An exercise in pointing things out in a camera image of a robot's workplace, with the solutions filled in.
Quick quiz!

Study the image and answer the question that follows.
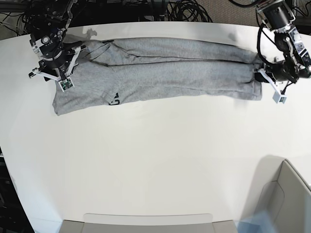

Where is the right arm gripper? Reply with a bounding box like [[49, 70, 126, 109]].
[[28, 41, 86, 81]]

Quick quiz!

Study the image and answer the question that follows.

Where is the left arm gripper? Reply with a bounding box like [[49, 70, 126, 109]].
[[253, 57, 300, 86]]

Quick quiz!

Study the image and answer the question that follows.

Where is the grey T-shirt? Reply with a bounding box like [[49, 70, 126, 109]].
[[52, 37, 262, 115]]

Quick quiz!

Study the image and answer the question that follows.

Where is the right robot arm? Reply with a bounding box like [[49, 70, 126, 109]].
[[28, 0, 86, 83]]

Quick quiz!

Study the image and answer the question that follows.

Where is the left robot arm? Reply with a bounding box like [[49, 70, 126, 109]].
[[254, 0, 311, 83]]

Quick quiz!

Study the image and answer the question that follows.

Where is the blue translucent object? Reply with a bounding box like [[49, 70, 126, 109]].
[[235, 210, 277, 233]]

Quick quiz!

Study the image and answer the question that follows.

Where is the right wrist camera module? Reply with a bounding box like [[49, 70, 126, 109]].
[[58, 77, 74, 92]]

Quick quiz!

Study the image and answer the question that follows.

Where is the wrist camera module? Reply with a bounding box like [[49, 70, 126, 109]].
[[273, 92, 287, 103], [58, 77, 74, 92]]

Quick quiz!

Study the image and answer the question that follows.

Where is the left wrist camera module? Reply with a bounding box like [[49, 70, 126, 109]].
[[273, 92, 287, 103]]

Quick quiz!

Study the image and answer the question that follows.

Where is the coiled black cable bundle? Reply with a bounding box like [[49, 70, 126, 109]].
[[165, 0, 214, 23]]

